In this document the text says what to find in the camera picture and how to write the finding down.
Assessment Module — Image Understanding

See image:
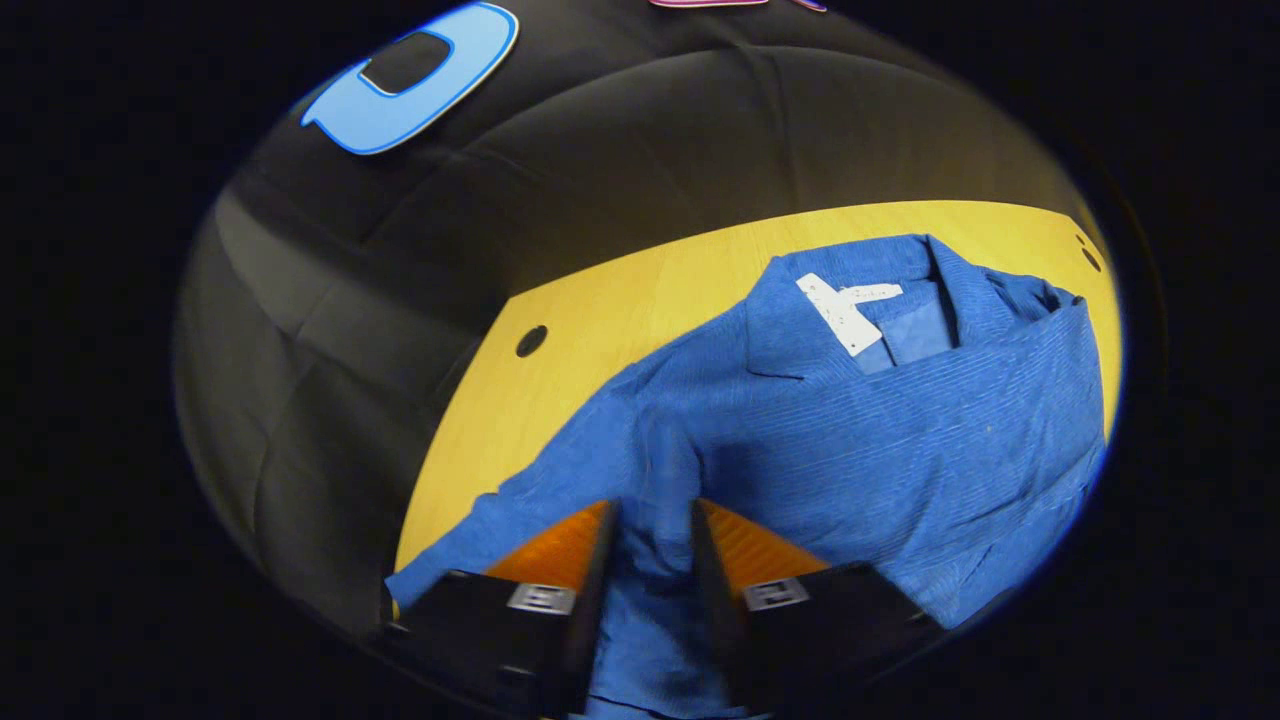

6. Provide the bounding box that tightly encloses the black backdrop cloth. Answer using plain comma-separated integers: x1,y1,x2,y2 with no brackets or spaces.
175,0,1101,641

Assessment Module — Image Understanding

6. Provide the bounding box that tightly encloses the blue corduroy shirt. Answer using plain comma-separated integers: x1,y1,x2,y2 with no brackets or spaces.
385,233,1111,720

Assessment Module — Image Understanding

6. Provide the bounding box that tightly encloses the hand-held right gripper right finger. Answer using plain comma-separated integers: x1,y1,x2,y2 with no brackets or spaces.
690,497,941,713

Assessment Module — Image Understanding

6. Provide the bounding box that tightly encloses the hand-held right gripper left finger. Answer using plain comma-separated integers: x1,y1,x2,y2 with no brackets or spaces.
385,498,621,716

